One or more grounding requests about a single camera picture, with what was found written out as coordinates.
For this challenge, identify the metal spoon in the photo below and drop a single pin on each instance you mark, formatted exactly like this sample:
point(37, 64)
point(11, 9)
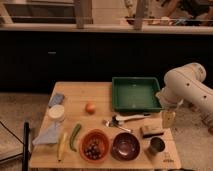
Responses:
point(110, 124)

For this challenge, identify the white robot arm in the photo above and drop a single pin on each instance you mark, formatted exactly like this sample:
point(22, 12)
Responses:
point(185, 83)

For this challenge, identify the orange apple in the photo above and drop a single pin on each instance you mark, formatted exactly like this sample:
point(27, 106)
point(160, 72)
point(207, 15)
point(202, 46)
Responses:
point(90, 108)

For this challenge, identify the orange bowl with grapes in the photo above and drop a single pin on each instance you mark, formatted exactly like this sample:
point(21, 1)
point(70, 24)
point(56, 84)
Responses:
point(94, 146)

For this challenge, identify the purple bowl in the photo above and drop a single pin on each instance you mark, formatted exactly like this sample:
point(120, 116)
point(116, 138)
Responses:
point(125, 147)

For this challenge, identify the light blue cloth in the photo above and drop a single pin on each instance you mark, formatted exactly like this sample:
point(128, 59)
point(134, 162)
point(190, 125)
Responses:
point(49, 136)

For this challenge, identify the yellow banana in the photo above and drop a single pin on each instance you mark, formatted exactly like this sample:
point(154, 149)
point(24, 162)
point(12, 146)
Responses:
point(61, 146)

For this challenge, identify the white round container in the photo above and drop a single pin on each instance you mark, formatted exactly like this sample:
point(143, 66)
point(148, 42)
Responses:
point(57, 113)

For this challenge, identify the metal cup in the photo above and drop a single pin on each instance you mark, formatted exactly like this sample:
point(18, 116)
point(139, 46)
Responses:
point(157, 145)

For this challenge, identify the black pole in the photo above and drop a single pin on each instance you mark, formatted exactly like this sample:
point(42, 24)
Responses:
point(25, 147)

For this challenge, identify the green plastic tray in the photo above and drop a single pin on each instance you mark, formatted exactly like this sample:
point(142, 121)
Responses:
point(135, 94)

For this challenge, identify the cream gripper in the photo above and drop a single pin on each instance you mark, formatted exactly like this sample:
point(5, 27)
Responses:
point(168, 118)

